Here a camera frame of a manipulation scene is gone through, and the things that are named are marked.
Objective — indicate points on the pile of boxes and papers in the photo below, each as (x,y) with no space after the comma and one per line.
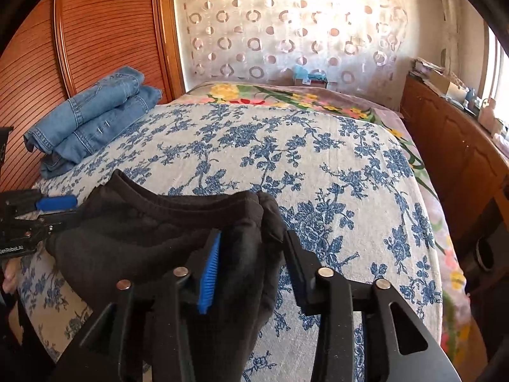
(449,83)

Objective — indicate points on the black sweatshirt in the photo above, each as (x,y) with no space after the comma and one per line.
(151,238)

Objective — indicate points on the wooden slatted wardrobe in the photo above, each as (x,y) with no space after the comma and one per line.
(79,47)

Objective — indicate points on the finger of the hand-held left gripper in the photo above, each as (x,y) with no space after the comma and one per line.
(57,203)
(59,219)

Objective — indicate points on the wooden dresser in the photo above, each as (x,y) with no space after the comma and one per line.
(449,147)

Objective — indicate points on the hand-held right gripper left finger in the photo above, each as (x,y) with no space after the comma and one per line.
(210,270)

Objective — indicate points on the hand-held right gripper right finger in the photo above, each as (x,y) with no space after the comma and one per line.
(296,282)

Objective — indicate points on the teal cardboard box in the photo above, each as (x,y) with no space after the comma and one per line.
(310,77)

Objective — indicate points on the colourful floral blanket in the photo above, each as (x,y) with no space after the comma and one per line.
(318,97)

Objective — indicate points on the folded blue jeans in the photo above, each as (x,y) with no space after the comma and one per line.
(95,119)

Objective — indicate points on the blue floral bedspread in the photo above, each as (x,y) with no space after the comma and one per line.
(278,159)

